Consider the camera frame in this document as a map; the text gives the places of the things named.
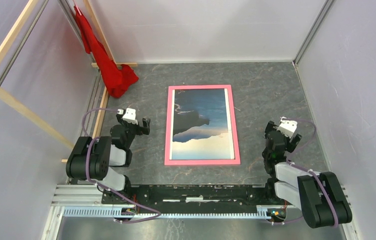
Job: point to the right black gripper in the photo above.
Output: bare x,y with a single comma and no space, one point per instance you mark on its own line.
290,146

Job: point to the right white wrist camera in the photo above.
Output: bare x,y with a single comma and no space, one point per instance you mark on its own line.
287,127

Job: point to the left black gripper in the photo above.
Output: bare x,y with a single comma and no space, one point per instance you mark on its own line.
146,125

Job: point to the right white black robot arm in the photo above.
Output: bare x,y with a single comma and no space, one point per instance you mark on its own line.
318,195

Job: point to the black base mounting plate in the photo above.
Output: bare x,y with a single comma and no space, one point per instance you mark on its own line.
206,198

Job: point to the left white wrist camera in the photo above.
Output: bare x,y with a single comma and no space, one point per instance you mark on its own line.
127,115

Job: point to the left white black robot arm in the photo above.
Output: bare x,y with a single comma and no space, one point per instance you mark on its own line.
96,160

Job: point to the pink wooden picture frame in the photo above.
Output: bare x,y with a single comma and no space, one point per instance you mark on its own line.
168,132

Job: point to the landscape photo print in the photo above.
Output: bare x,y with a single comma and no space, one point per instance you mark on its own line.
202,124

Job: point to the wooden rack frame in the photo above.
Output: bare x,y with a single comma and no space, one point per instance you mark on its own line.
53,77

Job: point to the red cloth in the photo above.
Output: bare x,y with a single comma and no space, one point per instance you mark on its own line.
116,80

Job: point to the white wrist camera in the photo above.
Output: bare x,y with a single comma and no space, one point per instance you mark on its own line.
287,127
127,115

